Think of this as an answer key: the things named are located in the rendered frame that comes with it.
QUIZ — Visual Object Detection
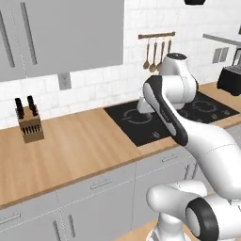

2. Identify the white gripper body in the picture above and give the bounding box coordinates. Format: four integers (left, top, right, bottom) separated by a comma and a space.
137, 96, 155, 115

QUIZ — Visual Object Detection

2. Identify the grey drawer front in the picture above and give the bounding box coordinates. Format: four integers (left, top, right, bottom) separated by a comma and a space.
135, 145, 193, 181
55, 162, 138, 209
0, 191, 60, 228

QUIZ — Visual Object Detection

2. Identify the black hob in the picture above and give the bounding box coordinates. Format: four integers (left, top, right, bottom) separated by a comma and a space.
103, 90, 241, 148

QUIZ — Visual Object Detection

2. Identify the grey base cupboard door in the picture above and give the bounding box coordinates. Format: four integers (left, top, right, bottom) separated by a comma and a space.
0, 210, 64, 241
131, 159, 193, 231
187, 156, 216, 193
57, 182, 137, 241

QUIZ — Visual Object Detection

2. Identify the black toaster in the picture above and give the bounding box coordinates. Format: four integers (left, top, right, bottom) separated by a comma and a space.
216, 64, 241, 97

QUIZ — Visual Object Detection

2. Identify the wooden knife block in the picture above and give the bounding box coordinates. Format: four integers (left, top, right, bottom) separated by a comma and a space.
15, 105, 45, 144

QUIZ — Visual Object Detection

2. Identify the black hanging lamp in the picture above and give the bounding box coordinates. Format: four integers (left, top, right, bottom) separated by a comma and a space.
184, 0, 207, 6

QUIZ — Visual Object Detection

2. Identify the silver drawer handle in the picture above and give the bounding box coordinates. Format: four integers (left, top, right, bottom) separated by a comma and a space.
89, 178, 114, 191
0, 212, 23, 226
161, 153, 179, 164

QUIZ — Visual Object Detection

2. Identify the wooden utensil rail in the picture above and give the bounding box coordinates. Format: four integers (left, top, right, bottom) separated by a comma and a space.
137, 31, 177, 40

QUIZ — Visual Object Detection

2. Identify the silver base door handle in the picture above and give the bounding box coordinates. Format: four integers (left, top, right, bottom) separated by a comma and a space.
191, 161, 200, 181
67, 214, 77, 239
183, 163, 191, 181
52, 218, 63, 241

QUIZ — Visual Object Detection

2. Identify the grey wall socket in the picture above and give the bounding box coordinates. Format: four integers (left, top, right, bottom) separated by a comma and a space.
57, 72, 72, 91

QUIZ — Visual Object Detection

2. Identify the grey double wall switch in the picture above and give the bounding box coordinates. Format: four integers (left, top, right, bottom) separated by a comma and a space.
212, 46, 231, 65

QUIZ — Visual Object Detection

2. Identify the grey wall cupboard door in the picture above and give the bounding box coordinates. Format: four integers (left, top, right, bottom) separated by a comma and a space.
0, 0, 28, 83
10, 0, 125, 79

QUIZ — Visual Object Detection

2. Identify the grey wall shelf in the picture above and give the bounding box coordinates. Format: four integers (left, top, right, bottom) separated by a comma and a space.
201, 32, 241, 47

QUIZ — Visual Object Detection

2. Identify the black handled knife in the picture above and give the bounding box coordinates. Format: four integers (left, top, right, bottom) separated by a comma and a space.
14, 97, 25, 120
26, 94, 39, 118

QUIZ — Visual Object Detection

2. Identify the grey cupboard door handle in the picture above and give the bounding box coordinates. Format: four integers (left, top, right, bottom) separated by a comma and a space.
20, 2, 39, 66
0, 8, 16, 69

